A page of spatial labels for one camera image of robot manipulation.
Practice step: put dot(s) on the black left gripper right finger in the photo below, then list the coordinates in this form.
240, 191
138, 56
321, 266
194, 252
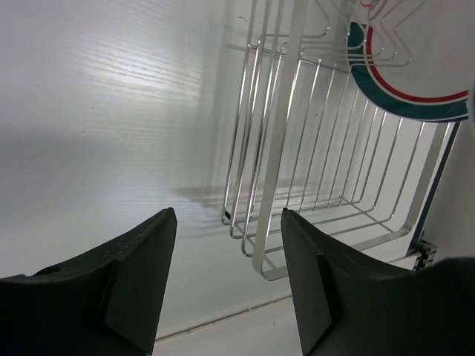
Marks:
348, 303

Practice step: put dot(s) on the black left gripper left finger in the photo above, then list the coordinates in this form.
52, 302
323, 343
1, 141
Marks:
106, 301

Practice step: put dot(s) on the plate with teal red rings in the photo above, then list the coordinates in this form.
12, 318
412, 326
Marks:
414, 59

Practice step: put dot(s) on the chrome wire dish rack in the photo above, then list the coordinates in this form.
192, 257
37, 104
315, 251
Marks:
305, 138

